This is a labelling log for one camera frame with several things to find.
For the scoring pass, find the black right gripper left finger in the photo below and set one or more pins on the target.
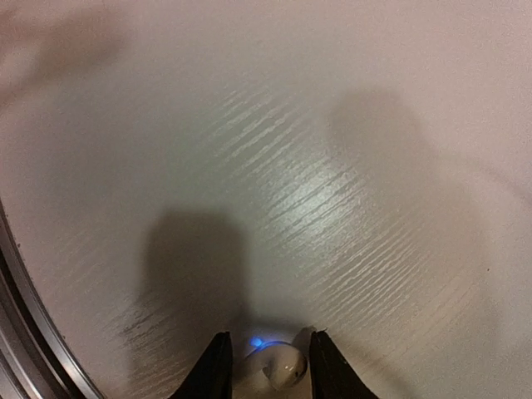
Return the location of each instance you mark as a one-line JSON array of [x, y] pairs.
[[211, 376]]

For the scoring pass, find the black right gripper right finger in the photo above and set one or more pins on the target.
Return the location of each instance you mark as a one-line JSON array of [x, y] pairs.
[[332, 377]]

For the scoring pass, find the white earbud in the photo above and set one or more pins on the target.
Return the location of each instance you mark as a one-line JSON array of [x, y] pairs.
[[282, 364]]

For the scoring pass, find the front aluminium rail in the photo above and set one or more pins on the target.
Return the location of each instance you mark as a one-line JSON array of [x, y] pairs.
[[35, 359]]

